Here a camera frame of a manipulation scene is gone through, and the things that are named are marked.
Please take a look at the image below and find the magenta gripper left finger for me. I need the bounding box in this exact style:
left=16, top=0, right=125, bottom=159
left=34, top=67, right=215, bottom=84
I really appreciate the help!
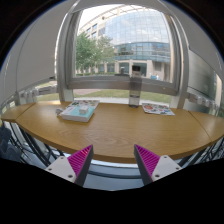
left=46, top=145, right=93, bottom=186

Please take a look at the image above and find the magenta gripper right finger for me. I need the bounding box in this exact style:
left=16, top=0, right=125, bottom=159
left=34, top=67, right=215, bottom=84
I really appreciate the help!
left=134, top=144, right=181, bottom=185

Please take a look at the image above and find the grey window frame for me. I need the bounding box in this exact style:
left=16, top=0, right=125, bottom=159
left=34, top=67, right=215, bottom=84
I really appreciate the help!
left=55, top=0, right=188, bottom=108

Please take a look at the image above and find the white charger plug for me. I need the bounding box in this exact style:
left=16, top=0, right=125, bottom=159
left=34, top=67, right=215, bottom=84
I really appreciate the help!
left=79, top=106, right=89, bottom=114

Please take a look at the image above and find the clear tall water bottle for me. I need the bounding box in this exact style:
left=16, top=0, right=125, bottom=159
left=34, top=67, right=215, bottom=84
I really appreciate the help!
left=129, top=65, right=142, bottom=108

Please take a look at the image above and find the colourful leaflet on table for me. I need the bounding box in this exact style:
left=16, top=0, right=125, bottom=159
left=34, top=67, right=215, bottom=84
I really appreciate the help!
left=142, top=103, right=174, bottom=116

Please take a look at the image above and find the colourful magazine under power strip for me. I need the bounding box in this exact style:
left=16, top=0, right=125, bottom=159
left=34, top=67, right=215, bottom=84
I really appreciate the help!
left=67, top=100, right=100, bottom=109

